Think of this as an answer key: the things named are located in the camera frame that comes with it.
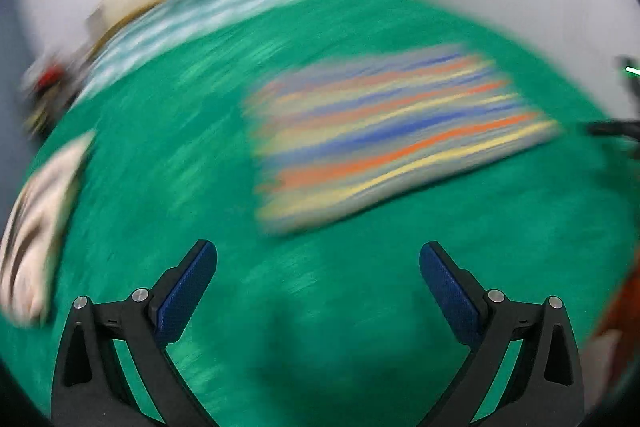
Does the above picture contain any floral cloth bundle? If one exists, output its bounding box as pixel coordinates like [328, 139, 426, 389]
[20, 52, 81, 142]

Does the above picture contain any grey-blue curtain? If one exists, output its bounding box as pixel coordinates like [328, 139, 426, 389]
[0, 0, 38, 228]

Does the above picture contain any striped knit sweater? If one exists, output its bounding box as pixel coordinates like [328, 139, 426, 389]
[240, 43, 563, 235]

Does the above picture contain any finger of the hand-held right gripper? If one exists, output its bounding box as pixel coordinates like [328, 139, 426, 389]
[586, 119, 640, 140]

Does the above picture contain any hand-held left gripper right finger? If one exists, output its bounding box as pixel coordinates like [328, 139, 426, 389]
[417, 241, 585, 427]

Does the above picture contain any person's orange fleece clothing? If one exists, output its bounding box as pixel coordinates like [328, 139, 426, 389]
[587, 252, 640, 358]

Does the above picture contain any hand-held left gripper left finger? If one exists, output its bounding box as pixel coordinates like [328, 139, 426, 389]
[50, 239, 218, 427]

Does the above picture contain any white striped folded cloth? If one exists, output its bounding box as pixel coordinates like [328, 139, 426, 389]
[0, 129, 98, 325]

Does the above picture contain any green checked bed sheet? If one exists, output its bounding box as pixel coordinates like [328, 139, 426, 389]
[75, 0, 371, 102]

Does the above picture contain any green patterned blanket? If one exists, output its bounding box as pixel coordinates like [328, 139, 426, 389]
[0, 0, 640, 427]

